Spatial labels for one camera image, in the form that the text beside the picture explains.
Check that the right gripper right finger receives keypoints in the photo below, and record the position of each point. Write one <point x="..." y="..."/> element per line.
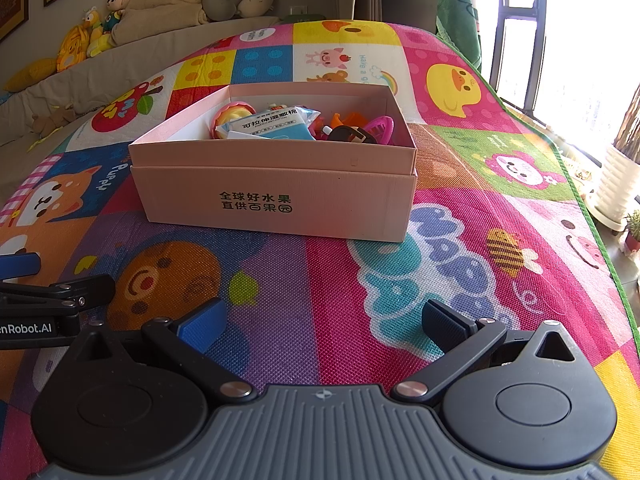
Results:
<point x="467" y="346"/>

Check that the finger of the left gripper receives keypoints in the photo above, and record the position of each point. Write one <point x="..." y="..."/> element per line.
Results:
<point x="19" y="265"/>

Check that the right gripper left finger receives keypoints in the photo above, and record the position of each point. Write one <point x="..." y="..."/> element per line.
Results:
<point x="180" y="345"/>

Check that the pink plastic toy basket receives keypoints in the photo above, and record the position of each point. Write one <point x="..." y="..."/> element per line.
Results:
<point x="381" y="129"/>

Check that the yellow cup with pink lid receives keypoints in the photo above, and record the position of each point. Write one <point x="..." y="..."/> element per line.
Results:
<point x="228" y="113"/>

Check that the blue white cotton pad pack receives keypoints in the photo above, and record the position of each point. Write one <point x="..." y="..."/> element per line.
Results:
<point x="289" y="123"/>

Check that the orange plastic toy shell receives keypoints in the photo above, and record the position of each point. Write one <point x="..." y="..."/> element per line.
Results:
<point x="353" y="119"/>

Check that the small cartoon boy figurine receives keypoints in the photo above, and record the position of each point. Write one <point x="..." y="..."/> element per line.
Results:
<point x="348" y="134"/>

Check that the colourful cartoon play mat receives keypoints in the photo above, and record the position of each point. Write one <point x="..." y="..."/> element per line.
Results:
<point x="324" y="327"/>

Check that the small brown plush toy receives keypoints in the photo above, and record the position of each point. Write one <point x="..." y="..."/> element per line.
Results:
<point x="44" y="125"/>

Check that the beige covered sofa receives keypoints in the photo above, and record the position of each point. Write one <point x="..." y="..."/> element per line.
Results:
<point x="94" y="83"/>

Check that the pink cardboard box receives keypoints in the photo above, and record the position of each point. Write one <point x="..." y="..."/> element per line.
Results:
<point x="313" y="188"/>

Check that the yellow banana plush pillow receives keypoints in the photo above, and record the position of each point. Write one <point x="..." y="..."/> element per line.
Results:
<point x="30" y="75"/>

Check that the white ribbed plant pot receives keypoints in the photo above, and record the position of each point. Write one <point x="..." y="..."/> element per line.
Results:
<point x="615" y="190"/>

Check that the yellow orange plush toy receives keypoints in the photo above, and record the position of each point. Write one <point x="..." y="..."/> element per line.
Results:
<point x="76" y="42"/>

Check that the doll with yellow outfit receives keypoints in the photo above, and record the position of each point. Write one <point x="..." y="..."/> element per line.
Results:
<point x="112" y="17"/>

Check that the beige folded cushion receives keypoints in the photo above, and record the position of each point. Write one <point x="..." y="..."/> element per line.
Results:
<point x="146" y="18"/>

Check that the green dinosaur towel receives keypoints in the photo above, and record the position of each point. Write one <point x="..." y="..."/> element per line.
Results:
<point x="457" y="24"/>

